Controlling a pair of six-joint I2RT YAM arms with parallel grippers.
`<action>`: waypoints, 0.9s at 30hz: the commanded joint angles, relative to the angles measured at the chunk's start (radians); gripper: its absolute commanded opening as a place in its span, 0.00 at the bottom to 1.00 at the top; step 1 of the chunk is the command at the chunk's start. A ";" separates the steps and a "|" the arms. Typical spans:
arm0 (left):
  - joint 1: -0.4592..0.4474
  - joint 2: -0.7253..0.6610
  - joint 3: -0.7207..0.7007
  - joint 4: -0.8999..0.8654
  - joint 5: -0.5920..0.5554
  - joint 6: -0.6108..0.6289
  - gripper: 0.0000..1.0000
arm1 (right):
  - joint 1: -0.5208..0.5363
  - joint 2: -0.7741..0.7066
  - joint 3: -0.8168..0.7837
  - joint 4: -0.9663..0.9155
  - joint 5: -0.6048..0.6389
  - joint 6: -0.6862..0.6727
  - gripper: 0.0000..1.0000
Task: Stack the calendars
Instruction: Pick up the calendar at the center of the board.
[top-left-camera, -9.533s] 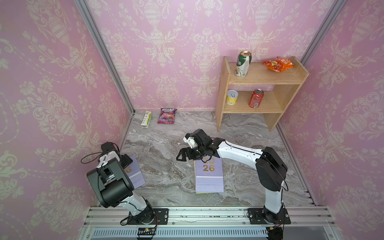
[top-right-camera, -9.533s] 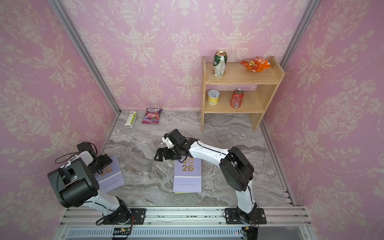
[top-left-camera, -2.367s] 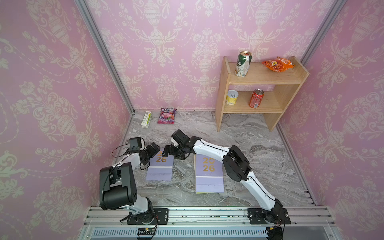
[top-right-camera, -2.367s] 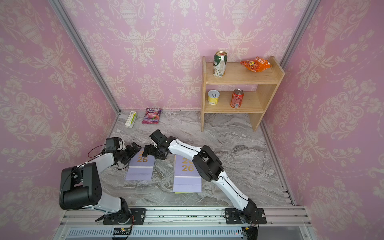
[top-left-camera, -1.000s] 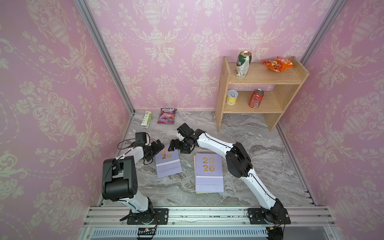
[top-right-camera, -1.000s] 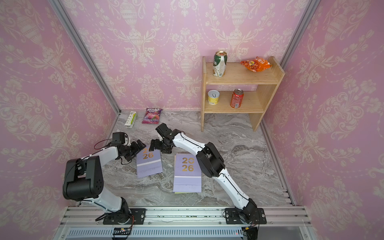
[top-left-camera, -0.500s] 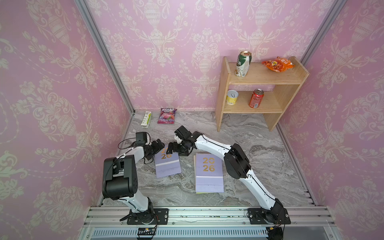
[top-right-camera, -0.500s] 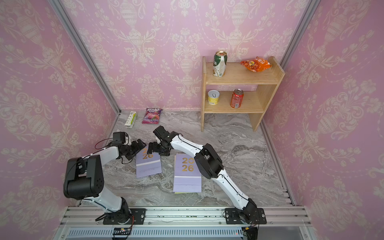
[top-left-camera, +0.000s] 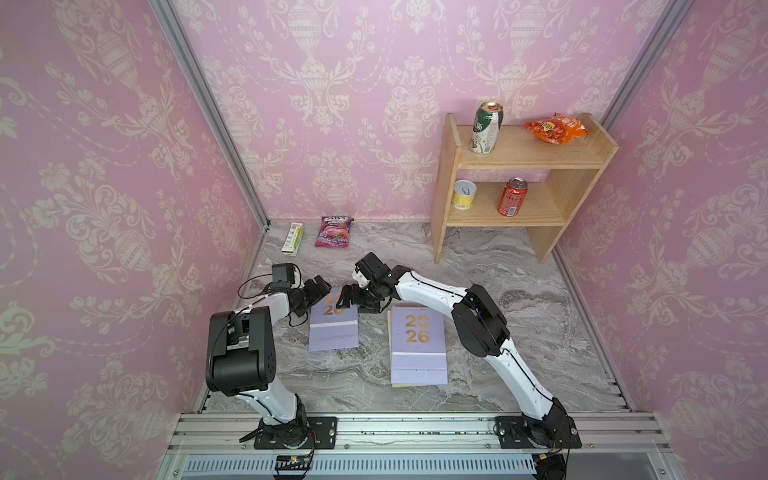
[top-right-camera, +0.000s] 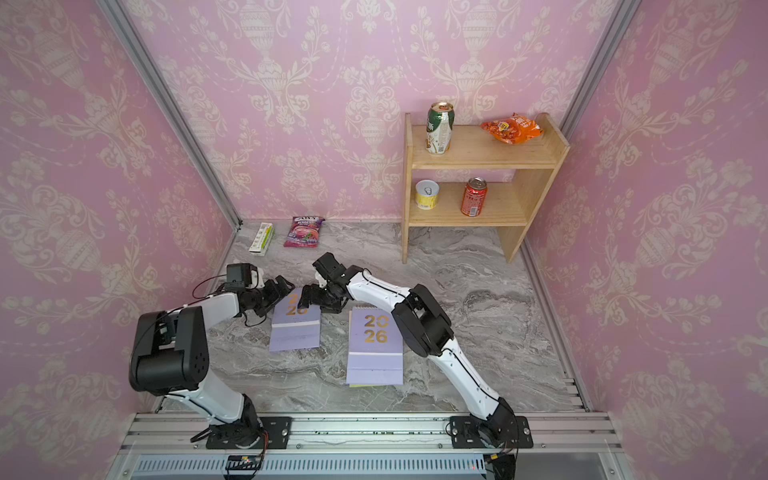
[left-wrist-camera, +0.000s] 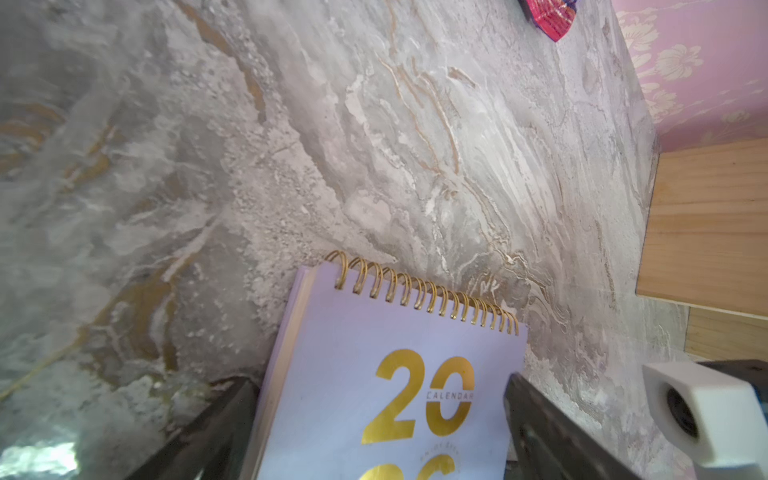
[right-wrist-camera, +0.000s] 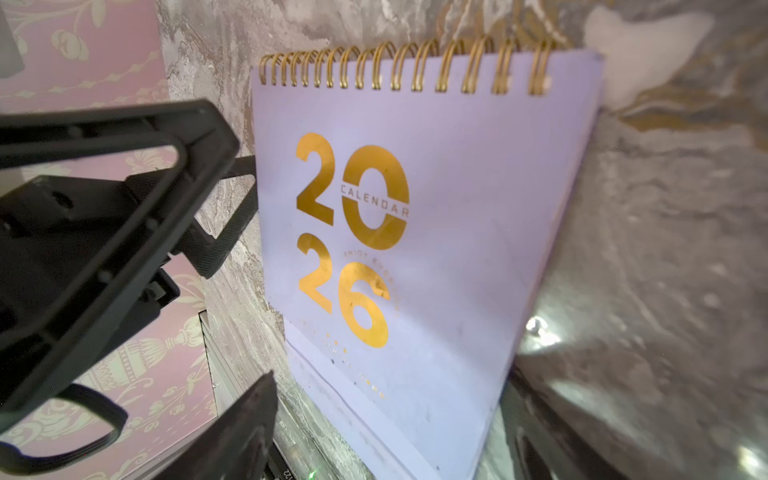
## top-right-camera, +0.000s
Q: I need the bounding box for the small circuit board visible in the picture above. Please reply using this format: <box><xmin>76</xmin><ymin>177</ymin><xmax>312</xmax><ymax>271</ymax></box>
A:
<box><xmin>225</xmin><ymin>455</ymin><xmax>264</xmax><ymax>472</ymax></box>

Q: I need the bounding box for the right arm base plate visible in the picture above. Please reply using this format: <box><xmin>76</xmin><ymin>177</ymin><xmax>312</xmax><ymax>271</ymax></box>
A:
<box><xmin>447</xmin><ymin>415</ymin><xmax>534</xmax><ymax>450</ymax></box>

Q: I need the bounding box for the wooden shelf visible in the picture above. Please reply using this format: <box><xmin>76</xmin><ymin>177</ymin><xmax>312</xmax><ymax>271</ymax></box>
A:
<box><xmin>400</xmin><ymin>112</ymin><xmax>571</xmax><ymax>265</ymax></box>

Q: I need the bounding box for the aluminium front rail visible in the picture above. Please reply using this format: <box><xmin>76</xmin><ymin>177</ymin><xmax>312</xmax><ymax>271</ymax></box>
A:
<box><xmin>107</xmin><ymin>412</ymin><xmax>633</xmax><ymax>479</ymax></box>

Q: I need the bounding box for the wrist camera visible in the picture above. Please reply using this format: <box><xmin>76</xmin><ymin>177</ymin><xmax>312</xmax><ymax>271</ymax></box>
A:
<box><xmin>315</xmin><ymin>272</ymin><xmax>327</xmax><ymax>288</ymax></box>
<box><xmin>249</xmin><ymin>265</ymin><xmax>265</xmax><ymax>289</ymax></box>

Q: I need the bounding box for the purple calendar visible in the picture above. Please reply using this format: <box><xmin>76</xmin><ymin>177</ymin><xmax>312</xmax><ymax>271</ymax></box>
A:
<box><xmin>269</xmin><ymin>287</ymin><xmax>321</xmax><ymax>353</ymax></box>
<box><xmin>346</xmin><ymin>306</ymin><xmax>404</xmax><ymax>386</ymax></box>

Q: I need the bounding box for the yellow tin can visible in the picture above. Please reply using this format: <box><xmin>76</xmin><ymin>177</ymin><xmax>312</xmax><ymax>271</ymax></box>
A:
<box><xmin>415</xmin><ymin>180</ymin><xmax>440</xmax><ymax>210</ymax></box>

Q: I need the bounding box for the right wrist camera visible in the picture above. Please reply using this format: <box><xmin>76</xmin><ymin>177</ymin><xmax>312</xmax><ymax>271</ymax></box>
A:
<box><xmin>315</xmin><ymin>272</ymin><xmax>327</xmax><ymax>288</ymax></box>

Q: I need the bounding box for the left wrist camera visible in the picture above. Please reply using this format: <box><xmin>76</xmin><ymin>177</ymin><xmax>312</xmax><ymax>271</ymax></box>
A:
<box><xmin>249</xmin><ymin>265</ymin><xmax>265</xmax><ymax>289</ymax></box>

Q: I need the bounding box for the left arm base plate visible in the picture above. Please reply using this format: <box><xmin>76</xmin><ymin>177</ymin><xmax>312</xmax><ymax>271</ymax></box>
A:
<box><xmin>205</xmin><ymin>416</ymin><xmax>292</xmax><ymax>450</ymax></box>

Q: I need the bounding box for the green calendar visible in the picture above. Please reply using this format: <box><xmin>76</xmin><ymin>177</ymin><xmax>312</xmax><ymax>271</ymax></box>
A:
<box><xmin>347</xmin><ymin>384</ymin><xmax>402</xmax><ymax>388</ymax></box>

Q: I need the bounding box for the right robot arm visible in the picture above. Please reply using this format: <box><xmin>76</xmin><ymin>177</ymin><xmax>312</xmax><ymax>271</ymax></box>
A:
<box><xmin>299</xmin><ymin>252</ymin><xmax>530</xmax><ymax>449</ymax></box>

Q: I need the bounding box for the green drink can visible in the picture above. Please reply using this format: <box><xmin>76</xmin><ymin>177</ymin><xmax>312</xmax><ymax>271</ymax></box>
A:
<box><xmin>426</xmin><ymin>101</ymin><xmax>455</xmax><ymax>155</ymax></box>

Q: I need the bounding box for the orange snack bag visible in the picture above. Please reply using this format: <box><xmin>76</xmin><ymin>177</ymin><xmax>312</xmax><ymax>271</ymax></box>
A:
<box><xmin>481</xmin><ymin>113</ymin><xmax>542</xmax><ymax>145</ymax></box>

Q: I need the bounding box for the red soda can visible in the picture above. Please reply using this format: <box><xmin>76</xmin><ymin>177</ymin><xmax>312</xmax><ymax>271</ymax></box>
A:
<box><xmin>461</xmin><ymin>177</ymin><xmax>488</xmax><ymax>217</ymax></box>

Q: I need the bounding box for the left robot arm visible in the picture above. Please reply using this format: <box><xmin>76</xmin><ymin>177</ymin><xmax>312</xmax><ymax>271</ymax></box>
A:
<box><xmin>129</xmin><ymin>263</ymin><xmax>295</xmax><ymax>451</ymax></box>

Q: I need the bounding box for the green white gum box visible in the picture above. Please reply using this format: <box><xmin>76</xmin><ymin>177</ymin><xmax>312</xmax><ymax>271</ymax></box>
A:
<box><xmin>248</xmin><ymin>222</ymin><xmax>275</xmax><ymax>256</ymax></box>

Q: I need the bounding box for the purple candy bag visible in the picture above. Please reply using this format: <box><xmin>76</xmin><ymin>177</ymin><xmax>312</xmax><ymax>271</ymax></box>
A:
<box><xmin>283</xmin><ymin>216</ymin><xmax>324</xmax><ymax>248</ymax></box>

